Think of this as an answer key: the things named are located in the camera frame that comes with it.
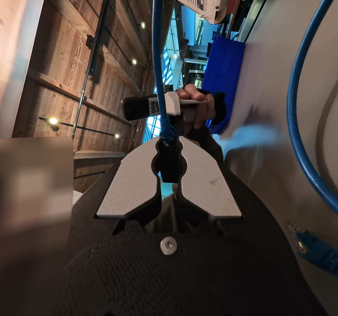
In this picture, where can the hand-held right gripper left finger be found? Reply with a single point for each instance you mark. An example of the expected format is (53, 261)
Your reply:
(132, 186)

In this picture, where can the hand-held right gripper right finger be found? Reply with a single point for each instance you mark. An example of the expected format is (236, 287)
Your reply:
(208, 186)

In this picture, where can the black network switch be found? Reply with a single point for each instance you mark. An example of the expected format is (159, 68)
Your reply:
(169, 163)

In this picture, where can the person's left hand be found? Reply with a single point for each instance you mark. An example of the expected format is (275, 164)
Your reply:
(204, 113)

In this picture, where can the row of ceiling spot lamps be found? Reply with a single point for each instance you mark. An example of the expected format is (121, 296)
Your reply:
(53, 120)

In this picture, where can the blue plastic bin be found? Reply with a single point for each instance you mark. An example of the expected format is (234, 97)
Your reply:
(224, 70)

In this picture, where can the wooden clipboard stand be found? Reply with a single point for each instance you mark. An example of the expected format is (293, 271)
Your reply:
(223, 18)

